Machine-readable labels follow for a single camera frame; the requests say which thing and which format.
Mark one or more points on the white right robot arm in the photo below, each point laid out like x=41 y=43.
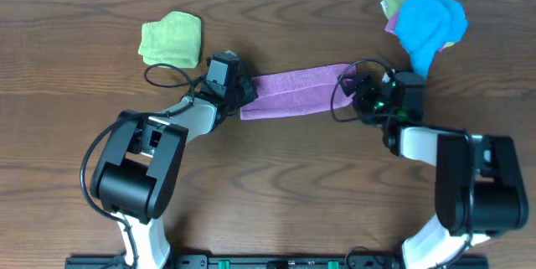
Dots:
x=479 y=190

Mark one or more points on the green cloth in pile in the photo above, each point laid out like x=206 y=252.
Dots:
x=393 y=4

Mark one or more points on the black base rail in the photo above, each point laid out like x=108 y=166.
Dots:
x=359 y=261

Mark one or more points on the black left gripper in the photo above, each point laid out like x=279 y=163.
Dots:
x=244 y=91

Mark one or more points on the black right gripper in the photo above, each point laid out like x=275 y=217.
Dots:
x=358 y=100

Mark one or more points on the blue crumpled cloth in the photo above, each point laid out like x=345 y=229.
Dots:
x=425 y=26

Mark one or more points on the purple cloth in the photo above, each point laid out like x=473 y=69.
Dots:
x=391 y=24
x=297 y=93

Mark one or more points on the purple cloth in pile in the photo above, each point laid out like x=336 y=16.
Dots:
x=391 y=24

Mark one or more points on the folded green cloth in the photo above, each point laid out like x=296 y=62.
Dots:
x=175 y=40

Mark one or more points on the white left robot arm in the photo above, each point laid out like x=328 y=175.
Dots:
x=135 y=176

